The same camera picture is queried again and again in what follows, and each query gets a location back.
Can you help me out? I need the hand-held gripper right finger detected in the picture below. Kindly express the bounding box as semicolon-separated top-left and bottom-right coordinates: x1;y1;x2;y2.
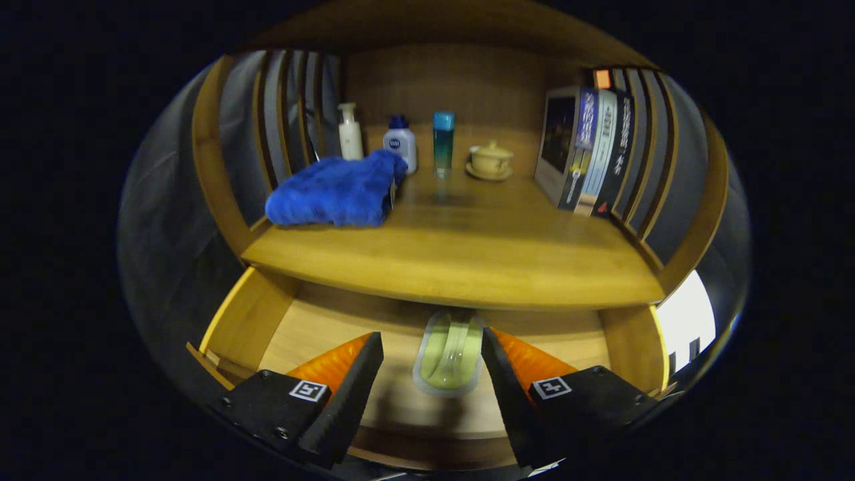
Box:
481;327;662;468

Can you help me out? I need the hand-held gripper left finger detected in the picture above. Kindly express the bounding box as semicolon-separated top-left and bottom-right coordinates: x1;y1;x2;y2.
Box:
214;332;385;470

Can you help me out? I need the yellow-green scrub brush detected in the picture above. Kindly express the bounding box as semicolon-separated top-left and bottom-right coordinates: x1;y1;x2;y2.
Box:
412;309;485;396

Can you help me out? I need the wooden drawer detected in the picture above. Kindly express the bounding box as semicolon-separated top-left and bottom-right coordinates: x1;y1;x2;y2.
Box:
186;267;671;472

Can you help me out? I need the wooden countertop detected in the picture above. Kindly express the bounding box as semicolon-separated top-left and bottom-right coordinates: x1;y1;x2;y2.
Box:
240;157;667;310

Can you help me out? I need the wooden cabinet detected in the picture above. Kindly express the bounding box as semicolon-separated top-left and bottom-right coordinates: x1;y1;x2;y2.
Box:
190;0;730;468

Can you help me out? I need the white table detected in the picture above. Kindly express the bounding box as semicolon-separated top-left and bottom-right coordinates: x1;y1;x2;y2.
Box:
656;269;717;375

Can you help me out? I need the blue folded towel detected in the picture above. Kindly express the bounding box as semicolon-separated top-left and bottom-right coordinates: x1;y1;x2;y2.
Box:
265;149;408;228

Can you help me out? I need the beige lidded tea cup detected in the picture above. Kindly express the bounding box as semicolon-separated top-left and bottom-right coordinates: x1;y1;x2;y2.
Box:
466;140;515;182

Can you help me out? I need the grey book with dark cover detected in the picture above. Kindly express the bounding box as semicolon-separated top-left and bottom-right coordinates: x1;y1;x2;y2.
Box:
534;86;599;211

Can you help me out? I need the black spine book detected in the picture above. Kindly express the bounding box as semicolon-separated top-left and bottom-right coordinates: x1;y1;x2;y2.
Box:
591;90;635;220

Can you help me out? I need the white spine book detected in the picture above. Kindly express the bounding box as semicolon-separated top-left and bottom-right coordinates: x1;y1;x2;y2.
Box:
574;89;619;216

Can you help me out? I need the white bottle with blue cap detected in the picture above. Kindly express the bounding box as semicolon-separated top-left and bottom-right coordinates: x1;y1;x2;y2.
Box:
383;115;418;174

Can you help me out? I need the teal clear bottle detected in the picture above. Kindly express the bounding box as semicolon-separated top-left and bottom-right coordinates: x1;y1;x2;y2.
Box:
432;111;456;178

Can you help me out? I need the white pump bottle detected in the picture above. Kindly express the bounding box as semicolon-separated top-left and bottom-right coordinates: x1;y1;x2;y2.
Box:
337;102;365;161

